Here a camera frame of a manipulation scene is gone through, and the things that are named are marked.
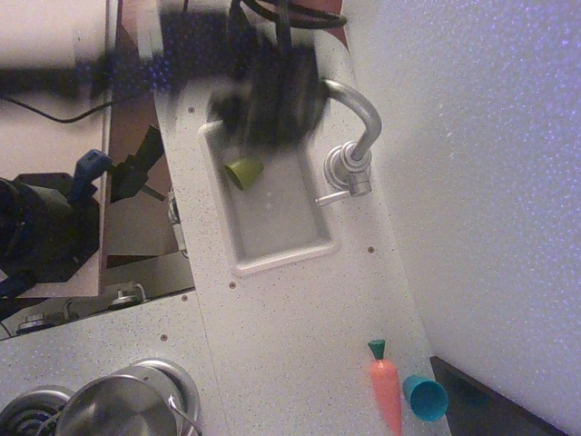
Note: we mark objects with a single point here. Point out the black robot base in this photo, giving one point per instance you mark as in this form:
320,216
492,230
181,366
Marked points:
46,234

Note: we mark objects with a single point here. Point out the orange toy carrot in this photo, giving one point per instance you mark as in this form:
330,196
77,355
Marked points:
385,383

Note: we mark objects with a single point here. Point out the silver stove knob left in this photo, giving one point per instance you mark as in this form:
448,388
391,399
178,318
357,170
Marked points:
32,323

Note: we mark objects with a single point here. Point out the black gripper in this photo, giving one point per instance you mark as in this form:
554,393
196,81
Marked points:
282,97

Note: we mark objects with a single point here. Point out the white toy sink basin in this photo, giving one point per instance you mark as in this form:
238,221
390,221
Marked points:
275,221

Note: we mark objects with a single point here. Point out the blue clamp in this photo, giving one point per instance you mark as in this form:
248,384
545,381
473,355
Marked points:
88,168

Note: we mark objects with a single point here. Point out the silver stove burner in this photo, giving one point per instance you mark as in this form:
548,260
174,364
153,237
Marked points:
35,412

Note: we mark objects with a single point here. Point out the teal plastic cup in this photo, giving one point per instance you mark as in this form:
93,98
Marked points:
427,399

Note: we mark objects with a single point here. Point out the silver stove knob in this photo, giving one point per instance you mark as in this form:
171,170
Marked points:
32,323
130,295

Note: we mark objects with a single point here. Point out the silver faucet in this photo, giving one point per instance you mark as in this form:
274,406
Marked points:
347,167

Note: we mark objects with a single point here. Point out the stainless steel pot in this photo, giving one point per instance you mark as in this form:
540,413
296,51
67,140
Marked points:
148,397

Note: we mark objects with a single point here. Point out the green plastic cup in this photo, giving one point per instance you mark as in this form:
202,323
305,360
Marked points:
244,171

